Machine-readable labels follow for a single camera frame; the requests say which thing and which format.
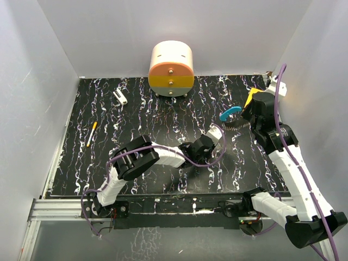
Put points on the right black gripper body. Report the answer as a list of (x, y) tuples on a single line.
[(247, 112)]

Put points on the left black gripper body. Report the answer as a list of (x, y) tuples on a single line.
[(196, 159)]

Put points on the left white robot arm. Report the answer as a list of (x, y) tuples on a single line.
[(141, 154)]

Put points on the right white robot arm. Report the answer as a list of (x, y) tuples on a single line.
[(312, 219)]

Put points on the yellow book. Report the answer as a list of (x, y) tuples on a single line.
[(251, 93)]

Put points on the round three-drawer mini cabinet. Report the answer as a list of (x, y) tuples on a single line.
[(171, 72)]

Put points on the white black stapler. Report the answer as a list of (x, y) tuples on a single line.
[(120, 97)]

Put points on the yellow white marker pen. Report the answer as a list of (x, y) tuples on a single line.
[(91, 134)]

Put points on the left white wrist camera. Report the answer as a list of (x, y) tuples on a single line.
[(215, 134)]

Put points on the aluminium frame rail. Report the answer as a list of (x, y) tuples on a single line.
[(47, 210)]

